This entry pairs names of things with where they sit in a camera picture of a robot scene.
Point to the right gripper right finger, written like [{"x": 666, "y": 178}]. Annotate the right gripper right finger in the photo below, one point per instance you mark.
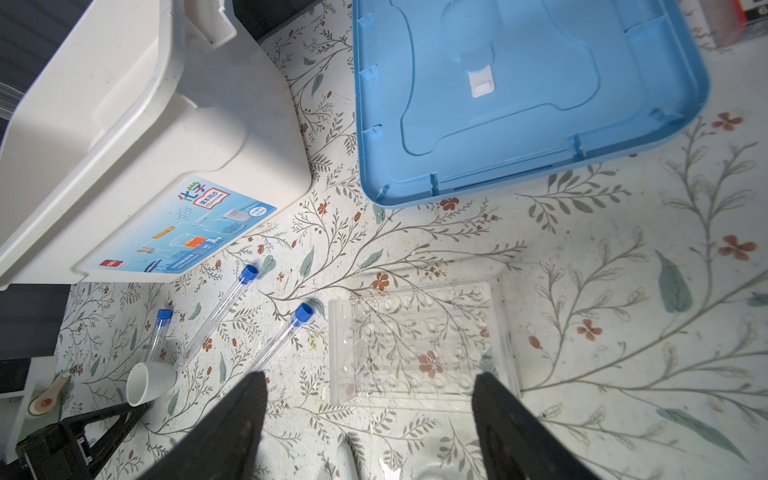
[{"x": 513, "y": 443}]

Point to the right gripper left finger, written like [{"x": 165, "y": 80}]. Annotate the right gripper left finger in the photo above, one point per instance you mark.
[{"x": 224, "y": 444}]

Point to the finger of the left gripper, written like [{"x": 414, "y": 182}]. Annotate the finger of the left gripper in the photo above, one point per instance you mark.
[{"x": 63, "y": 451}]

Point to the clear test tube rack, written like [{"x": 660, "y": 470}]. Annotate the clear test tube rack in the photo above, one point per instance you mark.
[{"x": 420, "y": 348}]

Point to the blue capped test tube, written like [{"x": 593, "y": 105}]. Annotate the blue capped test tube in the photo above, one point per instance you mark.
[
  {"x": 269, "y": 349},
  {"x": 158, "y": 335},
  {"x": 202, "y": 340}
]

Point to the small white ceramic crucible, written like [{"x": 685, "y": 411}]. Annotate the small white ceramic crucible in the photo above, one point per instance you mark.
[{"x": 148, "y": 381}]

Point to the white ceramic pestle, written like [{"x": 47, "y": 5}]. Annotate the white ceramic pestle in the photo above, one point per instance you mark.
[{"x": 346, "y": 464}]

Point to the white plastic storage box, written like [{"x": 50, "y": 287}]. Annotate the white plastic storage box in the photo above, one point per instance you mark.
[{"x": 157, "y": 135}]

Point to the blue plastic box lid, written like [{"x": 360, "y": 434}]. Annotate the blue plastic box lid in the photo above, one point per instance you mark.
[{"x": 454, "y": 97}]

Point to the colourful pH paper pack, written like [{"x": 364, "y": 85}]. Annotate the colourful pH paper pack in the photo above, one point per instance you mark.
[{"x": 734, "y": 21}]

